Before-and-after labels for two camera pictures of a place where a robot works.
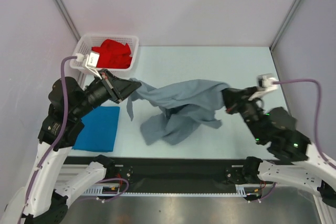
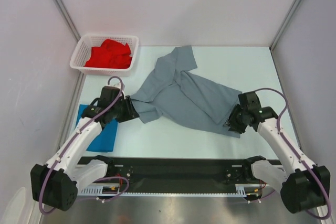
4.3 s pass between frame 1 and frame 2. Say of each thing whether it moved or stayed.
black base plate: stayed
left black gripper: moved
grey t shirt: moved
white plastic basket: stayed
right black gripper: moved
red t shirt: stayed
